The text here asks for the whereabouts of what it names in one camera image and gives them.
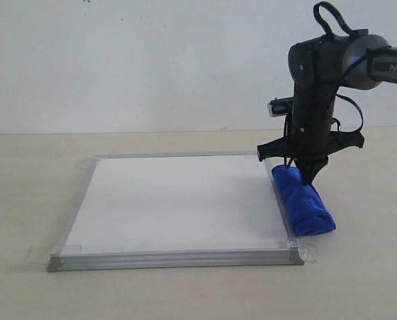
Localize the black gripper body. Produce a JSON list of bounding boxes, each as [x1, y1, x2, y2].
[[257, 85, 364, 164]]

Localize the blue microfibre cloth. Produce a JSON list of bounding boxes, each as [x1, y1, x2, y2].
[[272, 165, 336, 237]]

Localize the clear tape back left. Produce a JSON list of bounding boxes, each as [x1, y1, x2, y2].
[[75, 157, 101, 169]]

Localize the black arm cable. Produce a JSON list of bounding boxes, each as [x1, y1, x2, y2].
[[283, 1, 397, 167]]

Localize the clear tape front right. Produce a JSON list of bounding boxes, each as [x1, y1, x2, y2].
[[284, 238, 318, 265]]

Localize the white board with aluminium frame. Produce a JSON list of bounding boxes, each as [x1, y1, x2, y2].
[[47, 151, 304, 273]]

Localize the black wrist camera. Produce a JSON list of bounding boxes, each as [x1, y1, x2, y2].
[[267, 97, 293, 117]]

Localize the clear tape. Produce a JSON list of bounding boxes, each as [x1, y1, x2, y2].
[[23, 245, 82, 265], [75, 157, 101, 169], [284, 238, 318, 265]]

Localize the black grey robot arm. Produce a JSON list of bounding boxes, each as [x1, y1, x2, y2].
[[257, 35, 397, 184]]

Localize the clear tape front left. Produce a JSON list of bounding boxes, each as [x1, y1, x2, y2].
[[23, 245, 82, 265]]

